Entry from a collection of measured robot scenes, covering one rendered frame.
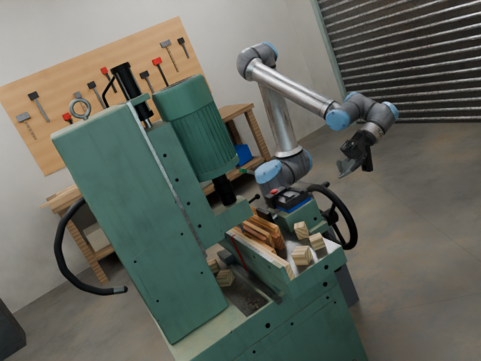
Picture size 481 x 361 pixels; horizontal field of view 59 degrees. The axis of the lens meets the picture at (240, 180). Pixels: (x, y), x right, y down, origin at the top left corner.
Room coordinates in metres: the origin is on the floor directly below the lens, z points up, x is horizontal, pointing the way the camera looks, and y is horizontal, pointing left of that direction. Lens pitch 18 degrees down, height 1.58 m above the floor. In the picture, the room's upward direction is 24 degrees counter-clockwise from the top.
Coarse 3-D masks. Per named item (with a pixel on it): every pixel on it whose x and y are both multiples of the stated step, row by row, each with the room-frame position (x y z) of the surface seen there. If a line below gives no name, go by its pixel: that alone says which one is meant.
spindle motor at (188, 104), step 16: (192, 80) 1.29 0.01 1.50; (160, 96) 1.29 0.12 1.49; (176, 96) 1.27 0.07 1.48; (192, 96) 1.27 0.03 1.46; (208, 96) 1.31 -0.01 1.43; (160, 112) 1.31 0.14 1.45; (176, 112) 1.27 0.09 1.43; (192, 112) 1.27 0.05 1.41; (208, 112) 1.29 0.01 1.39; (176, 128) 1.29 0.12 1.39; (192, 128) 1.27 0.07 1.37; (208, 128) 1.28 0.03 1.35; (224, 128) 1.33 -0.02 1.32; (192, 144) 1.28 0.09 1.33; (208, 144) 1.27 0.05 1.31; (224, 144) 1.30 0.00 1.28; (192, 160) 1.29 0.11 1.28; (208, 160) 1.27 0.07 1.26; (224, 160) 1.28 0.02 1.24; (208, 176) 1.27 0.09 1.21
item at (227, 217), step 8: (240, 200) 1.34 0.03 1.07; (216, 208) 1.36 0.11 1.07; (224, 208) 1.33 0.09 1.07; (232, 208) 1.32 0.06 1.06; (240, 208) 1.33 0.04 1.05; (248, 208) 1.33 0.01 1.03; (216, 216) 1.30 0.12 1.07; (224, 216) 1.31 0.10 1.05; (232, 216) 1.31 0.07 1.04; (240, 216) 1.32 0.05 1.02; (248, 216) 1.33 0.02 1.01; (224, 224) 1.30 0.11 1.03; (232, 224) 1.31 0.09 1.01; (240, 224) 1.35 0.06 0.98; (224, 232) 1.30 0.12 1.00
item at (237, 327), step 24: (240, 288) 1.27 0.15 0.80; (312, 288) 1.17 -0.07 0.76; (240, 312) 1.14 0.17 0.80; (264, 312) 1.11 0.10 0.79; (288, 312) 1.13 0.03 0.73; (192, 336) 1.13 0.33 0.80; (216, 336) 1.08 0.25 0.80; (240, 336) 1.08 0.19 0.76; (264, 336) 1.10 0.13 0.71; (192, 360) 1.03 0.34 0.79; (216, 360) 1.05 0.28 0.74
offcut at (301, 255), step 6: (300, 246) 1.12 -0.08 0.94; (306, 246) 1.11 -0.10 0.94; (294, 252) 1.11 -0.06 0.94; (300, 252) 1.09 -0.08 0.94; (306, 252) 1.09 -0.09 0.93; (294, 258) 1.10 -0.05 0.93; (300, 258) 1.08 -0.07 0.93; (306, 258) 1.08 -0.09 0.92; (300, 264) 1.09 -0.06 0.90; (306, 264) 1.08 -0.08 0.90
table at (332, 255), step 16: (320, 224) 1.33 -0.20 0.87; (224, 240) 1.47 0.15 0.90; (288, 240) 1.26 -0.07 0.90; (304, 240) 1.22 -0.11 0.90; (288, 256) 1.16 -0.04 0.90; (320, 256) 1.09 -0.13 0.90; (336, 256) 1.09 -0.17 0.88; (304, 272) 1.05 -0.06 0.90; (320, 272) 1.07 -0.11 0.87; (288, 288) 1.03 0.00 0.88; (304, 288) 1.05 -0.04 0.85
